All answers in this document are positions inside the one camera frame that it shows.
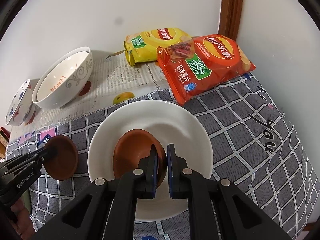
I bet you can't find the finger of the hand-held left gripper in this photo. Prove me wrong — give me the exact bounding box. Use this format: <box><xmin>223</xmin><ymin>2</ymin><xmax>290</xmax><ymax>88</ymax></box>
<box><xmin>5</xmin><ymin>150</ymin><xmax>58</xmax><ymax>178</ymax></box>
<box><xmin>0</xmin><ymin>148</ymin><xmax>48</xmax><ymax>168</ymax></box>

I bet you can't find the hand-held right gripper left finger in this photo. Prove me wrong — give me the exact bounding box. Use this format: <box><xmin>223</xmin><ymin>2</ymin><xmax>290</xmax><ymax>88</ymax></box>
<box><xmin>30</xmin><ymin>144</ymin><xmax>160</xmax><ymax>240</ymax></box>

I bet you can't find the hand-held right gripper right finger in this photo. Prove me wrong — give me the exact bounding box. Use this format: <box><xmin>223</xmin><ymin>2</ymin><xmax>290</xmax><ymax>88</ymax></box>
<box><xmin>166</xmin><ymin>144</ymin><xmax>293</xmax><ymax>240</ymax></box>

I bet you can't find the small brown bowl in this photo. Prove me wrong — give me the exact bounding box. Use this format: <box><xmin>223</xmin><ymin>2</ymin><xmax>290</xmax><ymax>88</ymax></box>
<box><xmin>43</xmin><ymin>135</ymin><xmax>78</xmax><ymax>180</ymax></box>
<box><xmin>112</xmin><ymin>129</ymin><xmax>167</xmax><ymax>188</ymax></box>

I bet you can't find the plain white bowl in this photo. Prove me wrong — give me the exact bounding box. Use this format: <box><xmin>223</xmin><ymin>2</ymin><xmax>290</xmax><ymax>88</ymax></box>
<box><xmin>87</xmin><ymin>100</ymin><xmax>214</xmax><ymax>222</ymax></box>

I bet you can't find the person's left hand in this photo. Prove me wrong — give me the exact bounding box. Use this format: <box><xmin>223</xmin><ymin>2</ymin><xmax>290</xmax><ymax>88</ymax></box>
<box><xmin>10</xmin><ymin>197</ymin><xmax>34</xmax><ymax>234</ymax></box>

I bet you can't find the patterned brown box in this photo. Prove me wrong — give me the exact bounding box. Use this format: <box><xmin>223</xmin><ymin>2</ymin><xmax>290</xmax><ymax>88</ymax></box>
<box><xmin>0</xmin><ymin>126</ymin><xmax>11</xmax><ymax>159</ymax></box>

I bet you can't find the small brown dish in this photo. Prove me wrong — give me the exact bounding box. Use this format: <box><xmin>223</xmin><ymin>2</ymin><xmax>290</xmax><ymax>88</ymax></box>
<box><xmin>78</xmin><ymin>80</ymin><xmax>92</xmax><ymax>97</ymax></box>
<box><xmin>24</xmin><ymin>110</ymin><xmax>38</xmax><ymax>125</ymax></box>

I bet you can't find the blue patterned white bowl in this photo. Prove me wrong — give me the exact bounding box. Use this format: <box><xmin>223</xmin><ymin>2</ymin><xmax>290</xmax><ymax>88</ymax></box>
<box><xmin>5</xmin><ymin>79</ymin><xmax>37</xmax><ymax>126</ymax></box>

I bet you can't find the grey checked tablecloth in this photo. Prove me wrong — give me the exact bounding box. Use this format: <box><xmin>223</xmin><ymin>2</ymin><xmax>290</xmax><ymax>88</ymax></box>
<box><xmin>5</xmin><ymin>71</ymin><xmax>314</xmax><ymax>240</ymax></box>

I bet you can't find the white bowl with orange lettering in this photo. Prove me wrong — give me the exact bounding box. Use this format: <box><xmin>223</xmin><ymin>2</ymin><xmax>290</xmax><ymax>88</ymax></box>
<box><xmin>34</xmin><ymin>51</ymin><xmax>90</xmax><ymax>103</ymax></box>

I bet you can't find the white lemon bowl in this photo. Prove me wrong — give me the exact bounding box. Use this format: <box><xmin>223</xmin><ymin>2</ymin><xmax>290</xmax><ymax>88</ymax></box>
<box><xmin>32</xmin><ymin>46</ymin><xmax>93</xmax><ymax>109</ymax></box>

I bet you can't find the orange chip bag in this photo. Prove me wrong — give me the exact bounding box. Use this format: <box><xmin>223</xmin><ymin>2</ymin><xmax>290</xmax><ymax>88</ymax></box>
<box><xmin>157</xmin><ymin>34</ymin><xmax>257</xmax><ymax>106</ymax></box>

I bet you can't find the yellow chip bag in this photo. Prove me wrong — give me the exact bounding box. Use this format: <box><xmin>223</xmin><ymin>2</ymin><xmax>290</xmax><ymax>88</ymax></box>
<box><xmin>124</xmin><ymin>27</ymin><xmax>192</xmax><ymax>67</ymax></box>

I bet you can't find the brown wooden door frame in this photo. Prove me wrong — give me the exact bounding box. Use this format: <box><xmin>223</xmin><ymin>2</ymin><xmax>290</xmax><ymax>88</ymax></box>
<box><xmin>217</xmin><ymin>0</ymin><xmax>244</xmax><ymax>42</ymax></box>

